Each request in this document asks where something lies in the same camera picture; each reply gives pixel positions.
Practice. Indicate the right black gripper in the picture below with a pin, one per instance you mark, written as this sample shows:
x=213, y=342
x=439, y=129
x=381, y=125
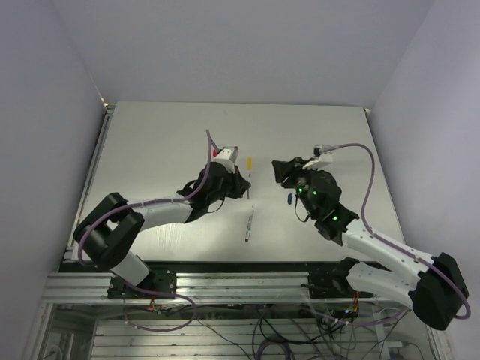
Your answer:
x=285, y=172

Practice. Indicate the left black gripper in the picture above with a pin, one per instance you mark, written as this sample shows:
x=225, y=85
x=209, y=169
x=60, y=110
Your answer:
x=240, y=184

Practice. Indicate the yellow white pen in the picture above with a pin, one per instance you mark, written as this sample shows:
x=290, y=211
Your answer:
x=249, y=180

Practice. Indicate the blue white pen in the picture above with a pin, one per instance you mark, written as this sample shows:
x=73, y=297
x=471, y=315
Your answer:
x=249, y=225

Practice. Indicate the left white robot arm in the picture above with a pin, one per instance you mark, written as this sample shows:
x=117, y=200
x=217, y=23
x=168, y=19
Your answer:
x=108, y=232

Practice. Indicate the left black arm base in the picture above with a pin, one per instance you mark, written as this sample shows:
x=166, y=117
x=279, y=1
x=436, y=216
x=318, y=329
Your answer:
x=158, y=283

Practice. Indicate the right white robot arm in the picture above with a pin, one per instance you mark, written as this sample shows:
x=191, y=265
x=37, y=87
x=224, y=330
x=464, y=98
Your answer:
x=432, y=286

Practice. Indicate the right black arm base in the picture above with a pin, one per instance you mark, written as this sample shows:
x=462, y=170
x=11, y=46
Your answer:
x=330, y=280

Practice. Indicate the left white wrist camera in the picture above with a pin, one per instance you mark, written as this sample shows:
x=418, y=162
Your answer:
x=227, y=155

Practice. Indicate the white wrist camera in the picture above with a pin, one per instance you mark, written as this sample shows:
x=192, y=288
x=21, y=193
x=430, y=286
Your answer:
x=227, y=155
x=322, y=157

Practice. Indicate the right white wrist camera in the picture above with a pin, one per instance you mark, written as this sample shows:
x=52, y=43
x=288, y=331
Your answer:
x=322, y=157

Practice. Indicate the aluminium frame rail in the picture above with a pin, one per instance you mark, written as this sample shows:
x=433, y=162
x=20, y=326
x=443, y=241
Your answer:
x=224, y=288

